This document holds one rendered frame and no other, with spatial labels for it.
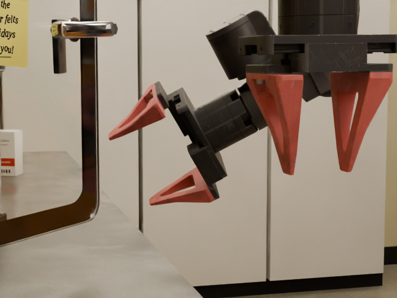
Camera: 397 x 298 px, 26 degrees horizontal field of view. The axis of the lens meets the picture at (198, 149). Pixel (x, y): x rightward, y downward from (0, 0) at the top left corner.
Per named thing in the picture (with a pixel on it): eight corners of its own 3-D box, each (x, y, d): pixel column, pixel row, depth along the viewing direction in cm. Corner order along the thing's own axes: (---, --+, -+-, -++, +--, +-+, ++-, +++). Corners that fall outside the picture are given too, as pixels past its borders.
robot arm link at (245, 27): (352, 79, 94) (338, 70, 102) (305, -16, 92) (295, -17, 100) (254, 130, 95) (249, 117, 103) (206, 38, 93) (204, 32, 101)
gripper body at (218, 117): (168, 93, 101) (223, 63, 100) (207, 161, 105) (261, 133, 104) (172, 113, 95) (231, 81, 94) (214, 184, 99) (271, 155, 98)
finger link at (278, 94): (244, 169, 65) (243, 45, 64) (331, 165, 67) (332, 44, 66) (275, 182, 59) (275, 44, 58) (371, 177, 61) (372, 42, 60)
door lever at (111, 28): (21, 44, 84) (20, 17, 83) (80, 41, 92) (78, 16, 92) (65, 44, 81) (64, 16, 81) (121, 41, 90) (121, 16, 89)
